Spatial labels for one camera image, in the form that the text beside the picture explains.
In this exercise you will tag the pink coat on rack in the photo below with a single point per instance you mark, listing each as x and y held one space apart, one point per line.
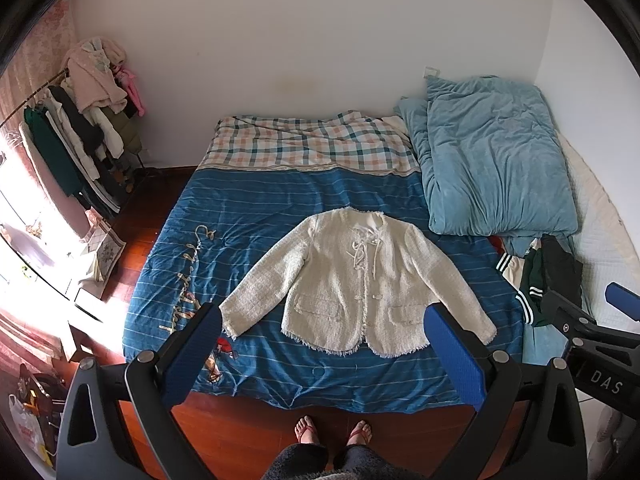
90 64

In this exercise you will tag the white tweed jacket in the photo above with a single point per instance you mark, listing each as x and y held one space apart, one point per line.
347 277

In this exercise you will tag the clothes rack with garments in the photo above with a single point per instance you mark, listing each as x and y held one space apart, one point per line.
94 156

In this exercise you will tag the person's dark trouser legs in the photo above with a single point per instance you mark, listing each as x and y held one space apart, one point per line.
358 461

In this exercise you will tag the plaid checkered blanket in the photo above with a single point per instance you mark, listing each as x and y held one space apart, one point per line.
352 141

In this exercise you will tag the person's left foot sandal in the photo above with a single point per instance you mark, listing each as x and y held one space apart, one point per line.
305 431

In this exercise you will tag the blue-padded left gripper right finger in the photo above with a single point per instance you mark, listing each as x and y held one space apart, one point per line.
550 443

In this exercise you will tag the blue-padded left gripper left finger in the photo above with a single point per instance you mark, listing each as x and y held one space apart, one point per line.
94 440

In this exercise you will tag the light blue folded duvet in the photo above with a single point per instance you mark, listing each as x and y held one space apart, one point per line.
490 159

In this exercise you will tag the white plastic bag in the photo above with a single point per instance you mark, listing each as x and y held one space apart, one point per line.
28 428

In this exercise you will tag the green and white clothes pile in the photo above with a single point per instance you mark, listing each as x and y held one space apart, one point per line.
546 267

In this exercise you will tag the person's foot sandal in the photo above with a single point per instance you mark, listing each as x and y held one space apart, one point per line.
305 431
361 434

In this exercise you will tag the white quilted mattress pad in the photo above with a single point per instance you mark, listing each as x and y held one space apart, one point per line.
601 243

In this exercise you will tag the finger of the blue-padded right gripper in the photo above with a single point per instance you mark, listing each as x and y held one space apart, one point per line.
624 300

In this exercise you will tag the person's right foot sandal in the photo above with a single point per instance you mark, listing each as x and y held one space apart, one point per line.
361 434

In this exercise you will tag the embroidered cushion on floor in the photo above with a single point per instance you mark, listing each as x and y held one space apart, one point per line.
101 253

